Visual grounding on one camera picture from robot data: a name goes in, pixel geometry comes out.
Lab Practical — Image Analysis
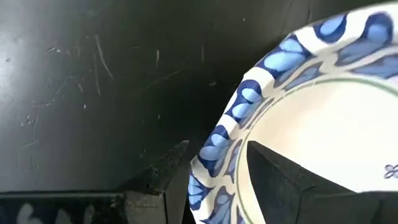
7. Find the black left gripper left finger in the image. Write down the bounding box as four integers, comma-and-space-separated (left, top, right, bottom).
119, 139, 191, 224

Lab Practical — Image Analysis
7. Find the blue patterned paper bowl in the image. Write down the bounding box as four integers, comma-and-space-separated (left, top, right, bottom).
187, 2, 398, 224

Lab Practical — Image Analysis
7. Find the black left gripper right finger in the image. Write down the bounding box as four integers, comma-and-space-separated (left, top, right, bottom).
247, 140, 398, 224

